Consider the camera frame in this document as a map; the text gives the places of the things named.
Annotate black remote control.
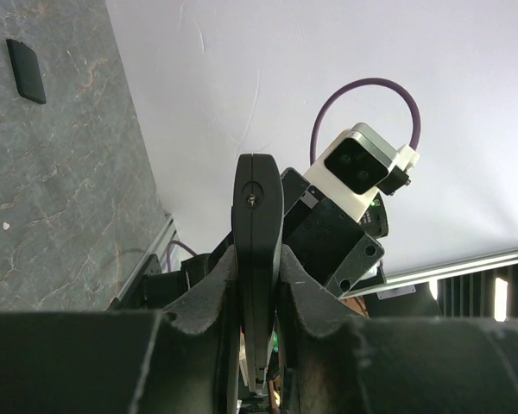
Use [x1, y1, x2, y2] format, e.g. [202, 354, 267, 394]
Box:
[231, 154, 284, 394]

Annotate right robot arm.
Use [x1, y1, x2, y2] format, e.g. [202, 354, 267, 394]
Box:
[281, 168, 389, 298]

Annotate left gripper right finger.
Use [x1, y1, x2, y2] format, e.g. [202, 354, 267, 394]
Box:
[278, 247, 518, 413]

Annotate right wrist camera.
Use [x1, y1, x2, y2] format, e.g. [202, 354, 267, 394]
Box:
[305, 122, 420, 222]

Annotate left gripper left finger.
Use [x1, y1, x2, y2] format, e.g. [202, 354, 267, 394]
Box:
[0, 250, 239, 413]

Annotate black battery cover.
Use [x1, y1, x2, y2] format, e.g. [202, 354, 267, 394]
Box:
[6, 39, 47, 104]

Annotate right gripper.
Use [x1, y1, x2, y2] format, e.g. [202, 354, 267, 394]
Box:
[281, 168, 387, 298]

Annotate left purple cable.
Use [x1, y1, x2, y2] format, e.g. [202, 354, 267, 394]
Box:
[166, 240, 202, 273]

